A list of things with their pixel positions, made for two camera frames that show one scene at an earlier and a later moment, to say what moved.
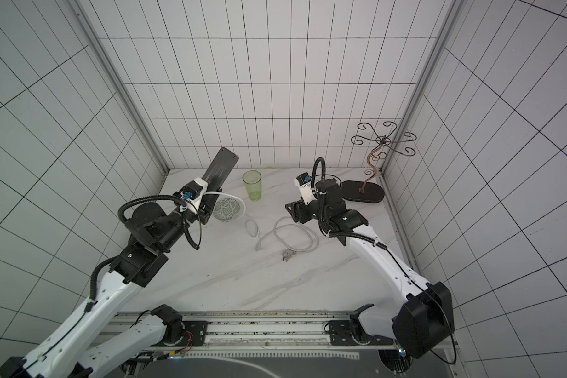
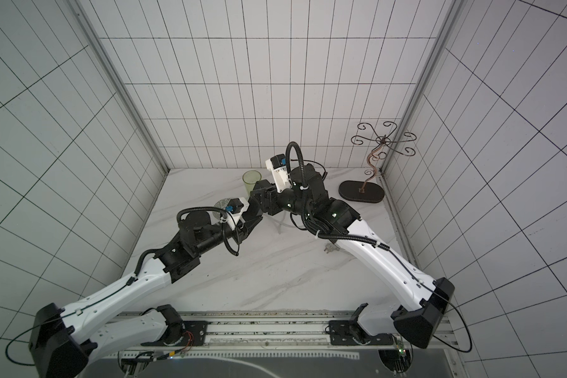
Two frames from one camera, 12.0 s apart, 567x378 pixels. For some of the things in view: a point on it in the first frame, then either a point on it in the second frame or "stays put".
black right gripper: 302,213 -> 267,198
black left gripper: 205,214 -> 242,234
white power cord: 258,234 -> 330,247
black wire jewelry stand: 371,192 stays put
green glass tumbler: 253,180 stays put
